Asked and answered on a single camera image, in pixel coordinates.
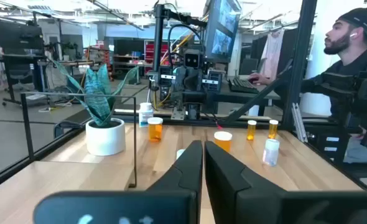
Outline small clear pill bottle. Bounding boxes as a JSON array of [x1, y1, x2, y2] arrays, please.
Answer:
[[262, 138, 281, 167]]

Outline red storage cabinet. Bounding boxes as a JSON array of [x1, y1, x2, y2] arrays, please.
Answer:
[[144, 39, 172, 75]]

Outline wooden shelf with black frame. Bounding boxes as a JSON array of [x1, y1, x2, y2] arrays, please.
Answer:
[[0, 91, 138, 224]]

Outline black background monitor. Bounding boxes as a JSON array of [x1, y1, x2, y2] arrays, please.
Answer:
[[0, 20, 44, 50]]

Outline grey metal base plate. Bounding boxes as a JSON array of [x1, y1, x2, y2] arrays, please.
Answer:
[[170, 105, 186, 121]]

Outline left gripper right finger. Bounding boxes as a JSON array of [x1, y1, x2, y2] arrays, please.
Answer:
[[204, 140, 367, 224]]

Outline green snake plant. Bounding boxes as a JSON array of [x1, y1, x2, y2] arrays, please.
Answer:
[[48, 58, 140, 128]]

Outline small orange pill bottle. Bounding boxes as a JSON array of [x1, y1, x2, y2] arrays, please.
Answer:
[[246, 119, 258, 141], [267, 119, 279, 140]]

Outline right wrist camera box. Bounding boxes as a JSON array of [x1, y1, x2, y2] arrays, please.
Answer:
[[183, 49, 202, 68]]

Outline black standing desk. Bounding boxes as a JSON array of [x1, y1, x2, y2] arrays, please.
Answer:
[[0, 53, 47, 107]]

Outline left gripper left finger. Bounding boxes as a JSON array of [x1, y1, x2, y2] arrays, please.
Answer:
[[33, 139, 203, 224]]

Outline large orange pill bottle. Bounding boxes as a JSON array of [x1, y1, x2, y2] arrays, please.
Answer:
[[213, 131, 233, 153], [147, 116, 164, 143]]

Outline black keyboard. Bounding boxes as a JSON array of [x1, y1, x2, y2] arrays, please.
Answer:
[[228, 77, 259, 94]]

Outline large black computer monitor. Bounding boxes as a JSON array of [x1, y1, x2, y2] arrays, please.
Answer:
[[203, 0, 243, 64]]

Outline white blue-labelled medicine bottle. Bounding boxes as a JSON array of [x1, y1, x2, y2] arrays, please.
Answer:
[[138, 101, 154, 128]]

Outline pink hanging garment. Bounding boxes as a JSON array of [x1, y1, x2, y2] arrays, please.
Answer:
[[259, 29, 286, 82]]

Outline person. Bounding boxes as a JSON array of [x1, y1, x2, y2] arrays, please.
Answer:
[[248, 6, 367, 164]]

